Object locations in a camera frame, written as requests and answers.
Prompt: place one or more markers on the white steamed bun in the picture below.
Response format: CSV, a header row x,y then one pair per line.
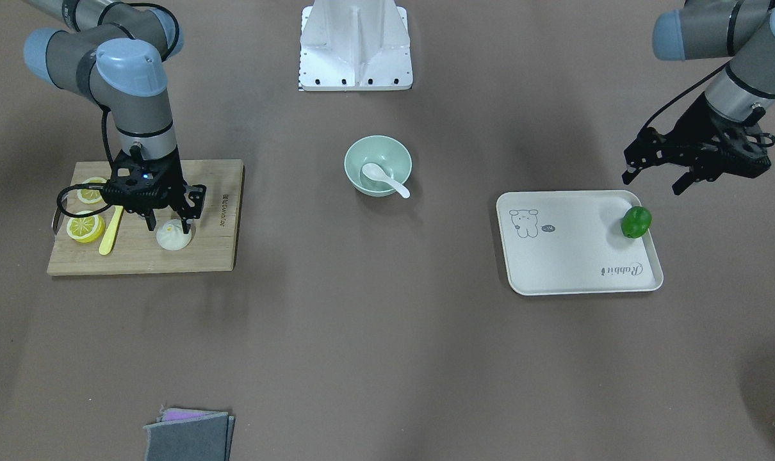
x,y
171,235

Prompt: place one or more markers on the yellow plastic knife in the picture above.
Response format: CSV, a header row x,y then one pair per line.
x,y
111,232

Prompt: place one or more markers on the thick lemon half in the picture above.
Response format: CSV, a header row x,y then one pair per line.
x,y
86,230

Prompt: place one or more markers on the green lime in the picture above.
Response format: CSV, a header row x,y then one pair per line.
x,y
636,222

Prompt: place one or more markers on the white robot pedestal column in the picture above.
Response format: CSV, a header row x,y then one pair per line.
x,y
355,19

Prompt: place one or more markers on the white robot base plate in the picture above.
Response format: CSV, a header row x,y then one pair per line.
x,y
355,57

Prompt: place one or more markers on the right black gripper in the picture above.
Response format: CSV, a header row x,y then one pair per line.
x,y
170,174

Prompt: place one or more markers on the thin lemon slice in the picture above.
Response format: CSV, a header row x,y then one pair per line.
x,y
91,196

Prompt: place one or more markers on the beige rabbit tray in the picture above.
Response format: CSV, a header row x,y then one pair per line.
x,y
570,242

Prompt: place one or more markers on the bamboo cutting board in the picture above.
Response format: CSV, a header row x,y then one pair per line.
x,y
136,251

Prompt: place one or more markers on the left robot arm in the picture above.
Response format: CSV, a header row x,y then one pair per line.
x,y
743,32

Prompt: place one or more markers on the white ceramic spoon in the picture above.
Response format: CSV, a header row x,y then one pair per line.
x,y
375,173

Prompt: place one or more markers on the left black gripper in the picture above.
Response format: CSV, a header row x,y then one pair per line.
x,y
696,130

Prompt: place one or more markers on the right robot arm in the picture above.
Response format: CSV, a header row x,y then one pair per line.
x,y
113,54

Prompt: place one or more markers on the mint green bowl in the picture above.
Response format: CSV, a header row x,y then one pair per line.
x,y
387,153

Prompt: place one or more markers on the grey folded cloth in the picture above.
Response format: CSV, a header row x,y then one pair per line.
x,y
190,434

